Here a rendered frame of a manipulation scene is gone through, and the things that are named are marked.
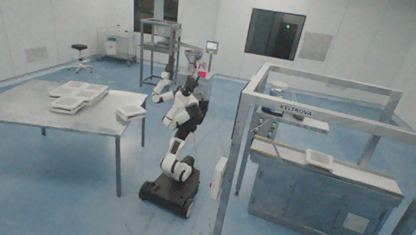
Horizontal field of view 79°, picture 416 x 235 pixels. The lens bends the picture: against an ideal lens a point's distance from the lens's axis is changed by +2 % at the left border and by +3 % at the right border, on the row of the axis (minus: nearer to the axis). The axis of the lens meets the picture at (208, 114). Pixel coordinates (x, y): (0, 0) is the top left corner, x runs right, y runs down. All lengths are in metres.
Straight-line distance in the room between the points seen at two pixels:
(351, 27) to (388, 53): 1.14
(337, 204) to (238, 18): 5.55
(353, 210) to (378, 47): 5.56
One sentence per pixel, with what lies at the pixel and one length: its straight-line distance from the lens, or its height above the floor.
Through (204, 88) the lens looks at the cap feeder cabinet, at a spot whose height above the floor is 0.56.
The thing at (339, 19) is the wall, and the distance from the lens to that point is 7.46.
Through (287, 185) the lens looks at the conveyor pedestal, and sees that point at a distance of 2.73.
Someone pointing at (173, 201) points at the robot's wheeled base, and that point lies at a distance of 2.75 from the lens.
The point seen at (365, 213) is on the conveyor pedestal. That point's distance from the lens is 2.90.
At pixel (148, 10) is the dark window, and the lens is 7.93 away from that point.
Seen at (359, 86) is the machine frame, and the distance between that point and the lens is 2.56.
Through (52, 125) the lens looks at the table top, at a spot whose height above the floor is 0.82.
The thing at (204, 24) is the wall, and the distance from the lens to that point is 7.42.
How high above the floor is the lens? 2.12
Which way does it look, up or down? 25 degrees down
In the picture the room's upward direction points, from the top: 9 degrees clockwise
